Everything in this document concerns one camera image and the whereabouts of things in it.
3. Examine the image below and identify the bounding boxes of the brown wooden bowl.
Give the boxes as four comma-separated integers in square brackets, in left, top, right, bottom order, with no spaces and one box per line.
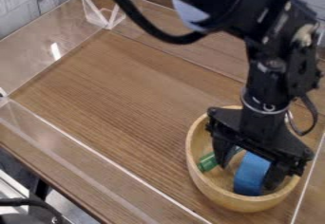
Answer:
[186,114,301,213]

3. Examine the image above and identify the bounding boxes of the black metal stand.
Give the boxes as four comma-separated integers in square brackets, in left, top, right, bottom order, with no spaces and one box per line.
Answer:
[24,177,64,224]

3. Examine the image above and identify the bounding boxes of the blue block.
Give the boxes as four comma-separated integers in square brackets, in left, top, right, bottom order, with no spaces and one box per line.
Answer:
[234,152,270,196]

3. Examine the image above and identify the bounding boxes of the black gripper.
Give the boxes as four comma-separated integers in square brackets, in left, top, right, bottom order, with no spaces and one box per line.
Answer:
[206,106,313,191]

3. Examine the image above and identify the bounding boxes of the clear acrylic tray wall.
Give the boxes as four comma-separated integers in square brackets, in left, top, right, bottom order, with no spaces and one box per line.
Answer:
[0,0,325,224]

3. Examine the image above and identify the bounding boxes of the green white marker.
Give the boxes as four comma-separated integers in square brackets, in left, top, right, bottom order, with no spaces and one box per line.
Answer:
[197,146,245,174]

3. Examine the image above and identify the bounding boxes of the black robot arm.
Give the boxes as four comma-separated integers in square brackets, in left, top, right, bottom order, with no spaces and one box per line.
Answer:
[114,0,324,195]

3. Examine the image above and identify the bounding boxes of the black cable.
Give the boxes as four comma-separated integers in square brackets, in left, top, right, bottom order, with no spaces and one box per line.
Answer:
[0,197,56,224]

